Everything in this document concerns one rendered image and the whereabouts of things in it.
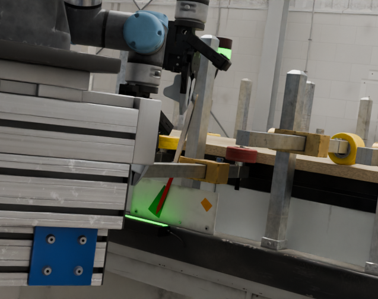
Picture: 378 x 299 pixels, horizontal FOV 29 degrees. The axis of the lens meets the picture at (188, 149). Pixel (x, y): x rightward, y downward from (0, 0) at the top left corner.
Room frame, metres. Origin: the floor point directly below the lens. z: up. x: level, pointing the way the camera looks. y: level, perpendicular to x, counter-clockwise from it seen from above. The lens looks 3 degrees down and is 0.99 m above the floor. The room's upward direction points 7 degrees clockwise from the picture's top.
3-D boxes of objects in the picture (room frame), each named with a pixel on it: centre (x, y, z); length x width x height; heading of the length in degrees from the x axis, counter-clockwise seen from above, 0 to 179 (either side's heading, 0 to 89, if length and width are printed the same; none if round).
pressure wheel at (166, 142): (2.07, 0.07, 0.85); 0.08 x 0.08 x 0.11
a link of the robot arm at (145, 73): (1.57, 0.11, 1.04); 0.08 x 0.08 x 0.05
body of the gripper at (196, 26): (1.73, 0.04, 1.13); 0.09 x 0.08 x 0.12; 75
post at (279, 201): (1.68, -0.22, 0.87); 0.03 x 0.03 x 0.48; 55
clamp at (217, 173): (1.81, -0.04, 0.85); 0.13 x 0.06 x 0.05; 55
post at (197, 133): (1.82, -0.02, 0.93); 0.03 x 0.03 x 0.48; 55
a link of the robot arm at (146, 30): (1.47, 0.13, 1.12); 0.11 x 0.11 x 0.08; 0
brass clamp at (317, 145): (1.67, -0.24, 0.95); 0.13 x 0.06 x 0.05; 55
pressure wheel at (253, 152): (1.93, -0.14, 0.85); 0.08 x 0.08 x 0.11
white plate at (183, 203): (1.82, 0.02, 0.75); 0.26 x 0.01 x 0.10; 55
